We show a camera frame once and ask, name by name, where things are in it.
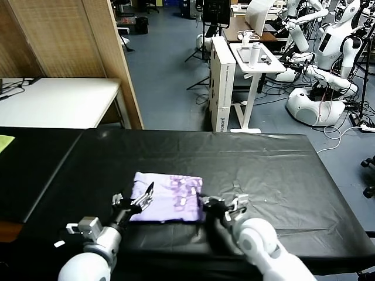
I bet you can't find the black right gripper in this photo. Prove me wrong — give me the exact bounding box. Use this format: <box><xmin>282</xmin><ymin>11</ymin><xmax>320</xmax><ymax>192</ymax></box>
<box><xmin>198</xmin><ymin>194</ymin><xmax>235</xmax><ymax>223</ymax></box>

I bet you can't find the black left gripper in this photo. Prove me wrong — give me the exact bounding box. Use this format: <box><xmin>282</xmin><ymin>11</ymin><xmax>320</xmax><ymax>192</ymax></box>
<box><xmin>111</xmin><ymin>181</ymin><xmax>155</xmax><ymax>232</ymax></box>

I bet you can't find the lavender t-shirt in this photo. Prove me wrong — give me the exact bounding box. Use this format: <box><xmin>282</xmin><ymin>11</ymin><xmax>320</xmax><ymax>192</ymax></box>
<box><xmin>128</xmin><ymin>172</ymin><xmax>205</xmax><ymax>225</ymax></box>

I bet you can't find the small white robot base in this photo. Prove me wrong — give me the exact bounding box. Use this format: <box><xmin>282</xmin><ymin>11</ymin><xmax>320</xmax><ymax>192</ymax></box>
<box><xmin>196</xmin><ymin>33</ymin><xmax>213</xmax><ymax>50</ymax></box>

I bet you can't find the black table cover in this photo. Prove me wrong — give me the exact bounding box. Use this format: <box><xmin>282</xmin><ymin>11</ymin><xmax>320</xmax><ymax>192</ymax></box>
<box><xmin>23</xmin><ymin>128</ymin><xmax>375</xmax><ymax>277</ymax></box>

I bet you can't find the white cardboard box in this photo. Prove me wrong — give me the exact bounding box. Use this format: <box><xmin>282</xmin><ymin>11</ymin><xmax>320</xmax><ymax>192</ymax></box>
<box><xmin>209</xmin><ymin>35</ymin><xmax>237</xmax><ymax>132</ymax></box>

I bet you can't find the white rolling side table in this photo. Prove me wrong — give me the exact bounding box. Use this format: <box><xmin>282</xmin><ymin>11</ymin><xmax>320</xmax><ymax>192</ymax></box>
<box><xmin>230</xmin><ymin>42</ymin><xmax>287</xmax><ymax>134</ymax></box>

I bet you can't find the green cloth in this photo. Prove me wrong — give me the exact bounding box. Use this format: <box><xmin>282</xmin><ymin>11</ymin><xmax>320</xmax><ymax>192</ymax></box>
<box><xmin>0</xmin><ymin>133</ymin><xmax>16</xmax><ymax>153</ymax></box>

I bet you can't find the grey tablet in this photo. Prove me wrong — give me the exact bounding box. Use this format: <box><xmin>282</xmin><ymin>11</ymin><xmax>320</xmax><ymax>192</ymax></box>
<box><xmin>236</xmin><ymin>46</ymin><xmax>273</xmax><ymax>63</ymax></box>

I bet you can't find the white bottle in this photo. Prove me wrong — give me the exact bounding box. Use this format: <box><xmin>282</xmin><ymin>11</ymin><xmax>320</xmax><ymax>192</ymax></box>
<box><xmin>248</xmin><ymin>42</ymin><xmax>263</xmax><ymax>68</ymax></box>

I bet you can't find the black tripod stand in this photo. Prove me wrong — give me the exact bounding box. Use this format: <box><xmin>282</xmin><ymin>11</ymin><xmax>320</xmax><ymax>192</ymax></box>
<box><xmin>185</xmin><ymin>22</ymin><xmax>219</xmax><ymax>91</ymax></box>

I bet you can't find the black office chair base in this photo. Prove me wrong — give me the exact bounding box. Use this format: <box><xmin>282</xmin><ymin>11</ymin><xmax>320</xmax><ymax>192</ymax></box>
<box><xmin>360</xmin><ymin>157</ymin><xmax>375</xmax><ymax>200</ymax></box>

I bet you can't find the white desk gadget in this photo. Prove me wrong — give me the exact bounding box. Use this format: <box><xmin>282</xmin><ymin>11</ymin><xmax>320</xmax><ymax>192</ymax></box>
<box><xmin>237</xmin><ymin>29</ymin><xmax>261</xmax><ymax>47</ymax></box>

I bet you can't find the brown desk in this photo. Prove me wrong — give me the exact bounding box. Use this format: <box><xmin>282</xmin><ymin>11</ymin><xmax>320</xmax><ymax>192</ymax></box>
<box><xmin>222</xmin><ymin>16</ymin><xmax>289</xmax><ymax>44</ymax></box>

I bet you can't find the black bin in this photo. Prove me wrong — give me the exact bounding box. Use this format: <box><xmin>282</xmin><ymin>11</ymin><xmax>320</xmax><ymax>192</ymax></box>
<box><xmin>136</xmin><ymin>16</ymin><xmax>149</xmax><ymax>35</ymax></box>

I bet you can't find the wooden partition screen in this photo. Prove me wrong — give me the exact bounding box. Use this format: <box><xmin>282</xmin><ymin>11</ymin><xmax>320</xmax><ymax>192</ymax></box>
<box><xmin>0</xmin><ymin>0</ymin><xmax>145</xmax><ymax>130</ymax></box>

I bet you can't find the black monitor panel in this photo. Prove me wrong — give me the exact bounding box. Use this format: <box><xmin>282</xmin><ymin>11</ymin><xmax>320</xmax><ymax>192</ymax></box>
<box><xmin>203</xmin><ymin>0</ymin><xmax>232</xmax><ymax>29</ymax></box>

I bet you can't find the white curved shell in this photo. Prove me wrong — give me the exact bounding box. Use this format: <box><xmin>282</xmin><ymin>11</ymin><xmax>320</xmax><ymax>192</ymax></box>
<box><xmin>245</xmin><ymin>0</ymin><xmax>276</xmax><ymax>36</ymax></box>

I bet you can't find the white humanoid robot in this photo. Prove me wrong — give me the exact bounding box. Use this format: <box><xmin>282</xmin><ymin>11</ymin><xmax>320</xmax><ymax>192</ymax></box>
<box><xmin>275</xmin><ymin>0</ymin><xmax>367</xmax><ymax>127</ymax></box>

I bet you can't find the tall black tripod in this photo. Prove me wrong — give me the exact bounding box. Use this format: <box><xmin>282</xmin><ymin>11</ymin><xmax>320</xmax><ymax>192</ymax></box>
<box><xmin>350</xmin><ymin>26</ymin><xmax>375</xmax><ymax>121</ymax></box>

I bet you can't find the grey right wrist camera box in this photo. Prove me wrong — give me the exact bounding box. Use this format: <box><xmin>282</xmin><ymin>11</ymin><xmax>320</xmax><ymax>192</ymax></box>
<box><xmin>225</xmin><ymin>194</ymin><xmax>249</xmax><ymax>222</ymax></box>

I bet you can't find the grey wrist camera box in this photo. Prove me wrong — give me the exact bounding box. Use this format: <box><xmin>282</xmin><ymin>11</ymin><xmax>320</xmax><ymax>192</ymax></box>
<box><xmin>66</xmin><ymin>216</ymin><xmax>103</xmax><ymax>238</ymax></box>
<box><xmin>225</xmin><ymin>194</ymin><xmax>249</xmax><ymax>222</ymax></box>

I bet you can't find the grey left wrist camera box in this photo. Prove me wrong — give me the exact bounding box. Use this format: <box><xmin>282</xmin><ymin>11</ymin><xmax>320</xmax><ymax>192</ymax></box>
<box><xmin>66</xmin><ymin>216</ymin><xmax>103</xmax><ymax>238</ymax></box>

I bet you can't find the white floor cable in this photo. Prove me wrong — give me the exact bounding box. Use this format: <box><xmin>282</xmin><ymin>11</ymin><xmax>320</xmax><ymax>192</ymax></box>
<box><xmin>316</xmin><ymin>125</ymin><xmax>364</xmax><ymax>155</ymax></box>

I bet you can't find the black cable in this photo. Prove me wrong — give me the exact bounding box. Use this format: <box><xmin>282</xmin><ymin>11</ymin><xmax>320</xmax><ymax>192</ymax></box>
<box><xmin>0</xmin><ymin>77</ymin><xmax>42</xmax><ymax>101</ymax></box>

